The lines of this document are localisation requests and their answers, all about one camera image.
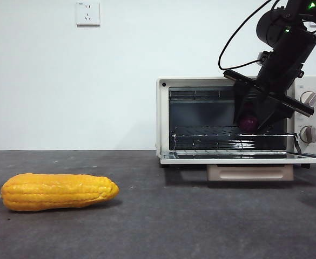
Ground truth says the glass oven door with handle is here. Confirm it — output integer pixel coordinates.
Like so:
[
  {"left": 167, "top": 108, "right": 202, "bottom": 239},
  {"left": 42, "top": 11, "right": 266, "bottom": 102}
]
[{"left": 159, "top": 151, "right": 316, "bottom": 182}]

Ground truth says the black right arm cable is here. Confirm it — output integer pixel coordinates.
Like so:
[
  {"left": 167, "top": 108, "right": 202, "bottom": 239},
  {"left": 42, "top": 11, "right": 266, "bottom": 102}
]
[{"left": 218, "top": 0, "right": 272, "bottom": 71}]

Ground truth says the cream Toshiba toaster oven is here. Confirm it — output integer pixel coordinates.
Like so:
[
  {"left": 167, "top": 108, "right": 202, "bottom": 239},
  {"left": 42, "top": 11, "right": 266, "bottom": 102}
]
[{"left": 156, "top": 76, "right": 316, "bottom": 169}]

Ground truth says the purple eggplant with green stem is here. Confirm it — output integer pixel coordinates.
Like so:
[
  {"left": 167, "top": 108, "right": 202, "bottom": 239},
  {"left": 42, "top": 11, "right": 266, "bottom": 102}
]
[{"left": 237, "top": 102, "right": 258, "bottom": 133}]

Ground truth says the round beige oven knob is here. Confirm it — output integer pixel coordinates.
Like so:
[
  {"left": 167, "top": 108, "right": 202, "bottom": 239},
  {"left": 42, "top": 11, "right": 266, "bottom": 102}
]
[
  {"left": 300, "top": 91, "right": 316, "bottom": 108},
  {"left": 299, "top": 125, "right": 316, "bottom": 144}
]

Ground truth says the yellow corn cob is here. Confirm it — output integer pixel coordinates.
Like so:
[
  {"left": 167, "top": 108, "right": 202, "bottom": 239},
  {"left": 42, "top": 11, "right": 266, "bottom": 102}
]
[{"left": 0, "top": 173, "right": 120, "bottom": 212}]

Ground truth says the white wall socket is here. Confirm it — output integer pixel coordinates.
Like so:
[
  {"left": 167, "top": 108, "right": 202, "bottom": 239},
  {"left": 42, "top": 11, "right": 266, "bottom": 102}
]
[{"left": 76, "top": 2, "right": 101, "bottom": 27}]

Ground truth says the metal wire oven rack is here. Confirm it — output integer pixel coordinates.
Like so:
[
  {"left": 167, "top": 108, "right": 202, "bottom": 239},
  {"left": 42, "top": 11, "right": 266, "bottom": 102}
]
[{"left": 171, "top": 125, "right": 296, "bottom": 140}]

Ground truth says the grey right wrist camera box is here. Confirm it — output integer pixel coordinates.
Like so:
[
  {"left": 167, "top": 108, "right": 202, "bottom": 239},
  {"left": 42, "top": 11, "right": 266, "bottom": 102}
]
[{"left": 257, "top": 50, "right": 269, "bottom": 66}]

